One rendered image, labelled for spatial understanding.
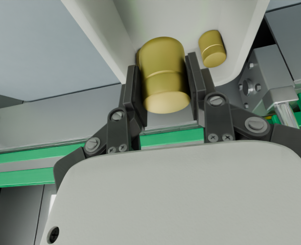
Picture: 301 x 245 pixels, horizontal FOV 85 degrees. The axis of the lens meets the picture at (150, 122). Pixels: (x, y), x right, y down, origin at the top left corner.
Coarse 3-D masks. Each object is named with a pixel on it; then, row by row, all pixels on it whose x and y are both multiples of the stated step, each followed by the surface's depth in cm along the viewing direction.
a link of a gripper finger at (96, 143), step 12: (132, 72) 11; (132, 84) 11; (120, 96) 11; (132, 96) 10; (132, 108) 10; (144, 108) 12; (132, 120) 10; (144, 120) 12; (96, 132) 10; (132, 132) 11; (96, 144) 9
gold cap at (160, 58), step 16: (144, 48) 12; (160, 48) 11; (176, 48) 11; (144, 64) 11; (160, 64) 11; (176, 64) 11; (144, 80) 11; (160, 80) 10; (176, 80) 10; (144, 96) 11; (160, 96) 10; (176, 96) 10; (160, 112) 13
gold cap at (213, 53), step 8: (208, 32) 25; (216, 32) 25; (200, 40) 26; (208, 40) 25; (216, 40) 24; (200, 48) 26; (208, 48) 24; (216, 48) 24; (208, 56) 24; (216, 56) 24; (224, 56) 24; (208, 64) 26; (216, 64) 26
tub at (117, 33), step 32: (64, 0) 13; (96, 0) 17; (128, 0) 20; (160, 0) 21; (192, 0) 21; (224, 0) 21; (256, 0) 15; (96, 32) 17; (128, 32) 25; (160, 32) 25; (192, 32) 25; (224, 32) 23; (256, 32) 17; (128, 64) 25; (224, 64) 26
